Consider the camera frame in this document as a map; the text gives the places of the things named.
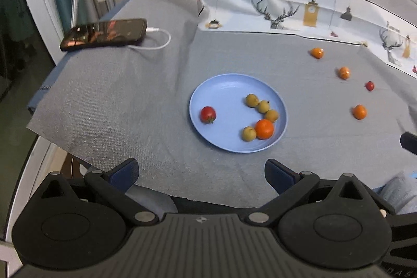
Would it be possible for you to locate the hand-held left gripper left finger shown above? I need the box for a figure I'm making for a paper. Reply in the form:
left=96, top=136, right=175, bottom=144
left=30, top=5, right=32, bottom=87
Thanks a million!
left=33, top=158, right=159, bottom=226

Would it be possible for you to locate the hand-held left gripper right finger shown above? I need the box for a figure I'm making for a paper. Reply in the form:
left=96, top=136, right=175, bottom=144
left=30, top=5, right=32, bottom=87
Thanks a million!
left=244, top=158, right=375, bottom=226

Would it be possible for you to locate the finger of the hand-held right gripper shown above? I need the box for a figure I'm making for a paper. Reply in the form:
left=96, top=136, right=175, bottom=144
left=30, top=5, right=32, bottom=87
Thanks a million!
left=367, top=189, right=397, bottom=218
left=400, top=131, right=417, bottom=156

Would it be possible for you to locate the blue plate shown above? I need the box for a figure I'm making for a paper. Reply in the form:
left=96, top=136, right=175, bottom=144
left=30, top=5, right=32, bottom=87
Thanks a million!
left=189, top=73, right=289, bottom=154

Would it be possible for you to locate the person's right leg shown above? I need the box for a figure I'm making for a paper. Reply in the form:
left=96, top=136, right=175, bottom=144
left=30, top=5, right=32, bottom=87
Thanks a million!
left=375, top=172, right=417, bottom=217

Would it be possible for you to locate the person's leg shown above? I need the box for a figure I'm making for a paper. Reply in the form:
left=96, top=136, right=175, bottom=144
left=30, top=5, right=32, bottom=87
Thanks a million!
left=125, top=185, right=179, bottom=214
left=375, top=172, right=417, bottom=217

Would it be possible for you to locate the person's left leg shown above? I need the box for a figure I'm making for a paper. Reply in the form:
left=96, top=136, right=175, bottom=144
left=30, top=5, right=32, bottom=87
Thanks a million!
left=125, top=185, right=179, bottom=214

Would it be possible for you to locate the grey table cloth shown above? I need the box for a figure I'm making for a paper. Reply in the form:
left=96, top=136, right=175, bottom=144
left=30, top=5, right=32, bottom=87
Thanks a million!
left=25, top=0, right=417, bottom=210

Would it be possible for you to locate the black smartphone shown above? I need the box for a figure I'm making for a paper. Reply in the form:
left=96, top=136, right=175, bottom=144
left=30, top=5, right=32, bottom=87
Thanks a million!
left=60, top=18, right=148, bottom=52

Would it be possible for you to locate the white printed deer cloth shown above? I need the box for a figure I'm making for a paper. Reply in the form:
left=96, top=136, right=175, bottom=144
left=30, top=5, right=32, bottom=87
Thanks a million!
left=157, top=0, right=417, bottom=80

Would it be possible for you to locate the white charging cable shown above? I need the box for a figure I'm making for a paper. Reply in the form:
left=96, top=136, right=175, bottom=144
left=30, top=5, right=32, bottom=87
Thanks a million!
left=128, top=27, right=172, bottom=52

